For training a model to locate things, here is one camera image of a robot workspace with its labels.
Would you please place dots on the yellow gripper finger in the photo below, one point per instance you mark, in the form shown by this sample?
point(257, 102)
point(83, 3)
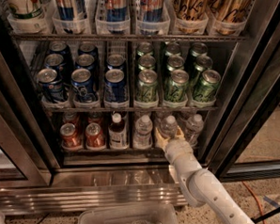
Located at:
point(160, 141)
point(179, 133)

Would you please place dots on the clear water bottle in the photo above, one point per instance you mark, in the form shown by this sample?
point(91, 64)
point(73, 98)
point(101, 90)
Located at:
point(193, 128)
point(142, 133)
point(168, 127)

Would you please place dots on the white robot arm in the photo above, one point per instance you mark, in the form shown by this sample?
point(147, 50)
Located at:
point(199, 186)

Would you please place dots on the brown tea bottle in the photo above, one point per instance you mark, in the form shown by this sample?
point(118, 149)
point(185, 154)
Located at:
point(117, 133)

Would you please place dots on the stainless steel fridge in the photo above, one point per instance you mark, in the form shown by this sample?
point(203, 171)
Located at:
point(56, 181)

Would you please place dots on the white patterned can top shelf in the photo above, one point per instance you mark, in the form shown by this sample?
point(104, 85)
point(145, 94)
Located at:
point(25, 9)

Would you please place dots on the green soda can front middle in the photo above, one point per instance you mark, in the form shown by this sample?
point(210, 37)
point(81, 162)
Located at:
point(176, 86)

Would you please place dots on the green soda can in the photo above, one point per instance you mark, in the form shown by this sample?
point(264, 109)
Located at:
point(146, 88)
point(146, 62)
point(176, 86)
point(196, 49)
point(144, 48)
point(172, 49)
point(206, 86)
point(175, 63)
point(201, 64)

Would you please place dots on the green soda can front right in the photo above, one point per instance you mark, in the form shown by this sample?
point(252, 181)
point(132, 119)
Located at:
point(206, 86)

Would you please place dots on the green soda can front left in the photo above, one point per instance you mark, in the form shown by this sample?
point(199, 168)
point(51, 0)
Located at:
point(146, 88)

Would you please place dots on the orange soda can front right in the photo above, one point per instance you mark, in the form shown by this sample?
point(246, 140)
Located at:
point(95, 138)

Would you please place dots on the orange soda can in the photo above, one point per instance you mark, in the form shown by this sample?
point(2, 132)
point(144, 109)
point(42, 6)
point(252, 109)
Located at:
point(70, 136)
point(71, 117)
point(95, 138)
point(95, 117)

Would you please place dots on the orange soda can back right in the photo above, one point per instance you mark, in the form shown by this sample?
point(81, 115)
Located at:
point(95, 117)

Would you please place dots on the blue soda can front right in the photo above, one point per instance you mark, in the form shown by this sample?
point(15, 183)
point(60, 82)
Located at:
point(115, 89)

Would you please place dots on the blue soda can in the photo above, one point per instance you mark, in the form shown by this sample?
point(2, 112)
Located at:
point(115, 89)
point(88, 48)
point(58, 63)
point(82, 83)
point(86, 61)
point(52, 86)
point(62, 49)
point(116, 62)

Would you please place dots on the green soda can middle centre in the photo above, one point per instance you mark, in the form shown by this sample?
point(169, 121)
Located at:
point(175, 63)

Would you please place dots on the green soda can middle right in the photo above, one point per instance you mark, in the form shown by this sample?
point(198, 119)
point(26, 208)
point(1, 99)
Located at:
point(201, 64)

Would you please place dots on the green soda can middle left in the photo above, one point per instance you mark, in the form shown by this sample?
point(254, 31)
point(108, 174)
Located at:
point(146, 62)

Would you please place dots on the clear plastic bin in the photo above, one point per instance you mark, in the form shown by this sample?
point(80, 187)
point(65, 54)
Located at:
point(138, 213)

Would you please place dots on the green soda can back centre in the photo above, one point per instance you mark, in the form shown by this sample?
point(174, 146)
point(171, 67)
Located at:
point(172, 49)

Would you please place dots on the green soda can back right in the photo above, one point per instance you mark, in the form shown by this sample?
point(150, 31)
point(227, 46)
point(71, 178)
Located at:
point(196, 49)

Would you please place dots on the orange soda can front left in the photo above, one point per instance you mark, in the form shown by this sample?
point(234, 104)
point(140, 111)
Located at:
point(70, 136)

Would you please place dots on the blue soda can middle right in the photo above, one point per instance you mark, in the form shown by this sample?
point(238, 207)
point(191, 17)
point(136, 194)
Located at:
point(116, 62)

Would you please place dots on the orange soda can back left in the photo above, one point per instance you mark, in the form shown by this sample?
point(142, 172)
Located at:
point(71, 117)

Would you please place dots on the green soda can back left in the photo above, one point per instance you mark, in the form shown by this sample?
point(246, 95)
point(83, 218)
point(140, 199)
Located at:
point(144, 48)

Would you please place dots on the blue soda can front middle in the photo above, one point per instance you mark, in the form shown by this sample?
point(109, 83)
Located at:
point(82, 83)

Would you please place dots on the blue soda can middle centre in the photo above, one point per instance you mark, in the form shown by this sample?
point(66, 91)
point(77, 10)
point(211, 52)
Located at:
point(86, 61)

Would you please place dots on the blue soda can back centre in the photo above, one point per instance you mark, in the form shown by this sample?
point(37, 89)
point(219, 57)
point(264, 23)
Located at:
point(88, 48)

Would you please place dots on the blue soda can front left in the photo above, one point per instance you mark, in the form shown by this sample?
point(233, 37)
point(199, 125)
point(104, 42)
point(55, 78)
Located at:
point(52, 86)

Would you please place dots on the black tripod leg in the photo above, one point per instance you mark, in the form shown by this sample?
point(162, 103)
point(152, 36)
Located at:
point(267, 215)

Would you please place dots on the gold can top left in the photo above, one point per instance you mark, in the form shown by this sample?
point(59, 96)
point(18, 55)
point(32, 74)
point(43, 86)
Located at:
point(190, 10)

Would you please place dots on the gold can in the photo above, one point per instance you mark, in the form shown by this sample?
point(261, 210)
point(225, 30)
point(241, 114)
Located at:
point(229, 11)
point(190, 10)

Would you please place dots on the blue soda can middle left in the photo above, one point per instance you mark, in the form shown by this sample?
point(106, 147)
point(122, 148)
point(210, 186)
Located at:
point(58, 63)

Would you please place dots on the blue silver energy drink right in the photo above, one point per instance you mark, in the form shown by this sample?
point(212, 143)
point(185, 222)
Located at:
point(151, 10)

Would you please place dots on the blue silver energy drink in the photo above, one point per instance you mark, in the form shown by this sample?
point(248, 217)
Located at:
point(151, 10)
point(116, 10)
point(71, 10)

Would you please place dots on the gold can top right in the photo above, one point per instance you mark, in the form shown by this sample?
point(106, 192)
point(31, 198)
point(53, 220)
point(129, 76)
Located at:
point(229, 11)

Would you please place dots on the blue soda can back left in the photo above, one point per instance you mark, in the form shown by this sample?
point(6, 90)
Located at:
point(62, 49)

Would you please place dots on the blue silver energy drink middle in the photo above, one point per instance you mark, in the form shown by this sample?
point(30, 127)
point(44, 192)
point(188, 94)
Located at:
point(116, 10)

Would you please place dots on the blue silver energy drink left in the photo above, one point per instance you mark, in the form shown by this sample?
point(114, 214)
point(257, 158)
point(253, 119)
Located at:
point(71, 10)

